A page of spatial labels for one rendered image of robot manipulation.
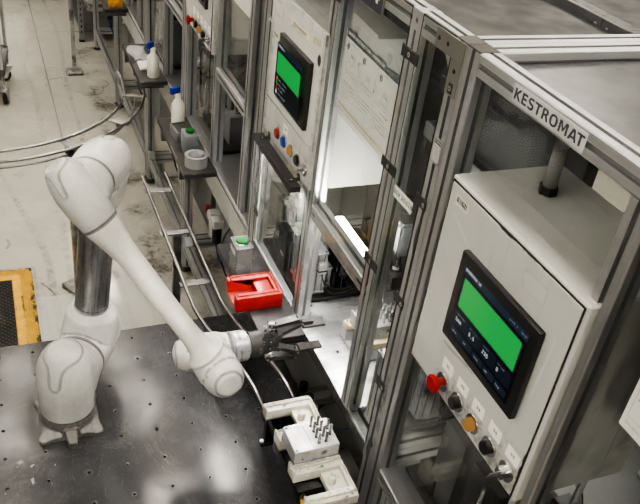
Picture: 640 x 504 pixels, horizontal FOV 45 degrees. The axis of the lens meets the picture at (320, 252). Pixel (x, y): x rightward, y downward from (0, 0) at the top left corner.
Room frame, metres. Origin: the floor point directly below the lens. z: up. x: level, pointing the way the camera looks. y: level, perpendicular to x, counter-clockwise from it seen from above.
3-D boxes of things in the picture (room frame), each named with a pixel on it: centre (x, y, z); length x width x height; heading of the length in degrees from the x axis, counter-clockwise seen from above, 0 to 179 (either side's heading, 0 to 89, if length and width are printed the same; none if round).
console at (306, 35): (2.18, 0.05, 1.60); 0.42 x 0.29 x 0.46; 26
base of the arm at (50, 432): (1.56, 0.67, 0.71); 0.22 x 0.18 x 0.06; 26
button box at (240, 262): (2.14, 0.26, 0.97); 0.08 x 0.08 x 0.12; 26
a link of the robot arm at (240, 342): (1.64, 0.19, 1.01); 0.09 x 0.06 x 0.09; 26
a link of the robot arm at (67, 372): (1.59, 0.68, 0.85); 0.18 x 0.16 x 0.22; 178
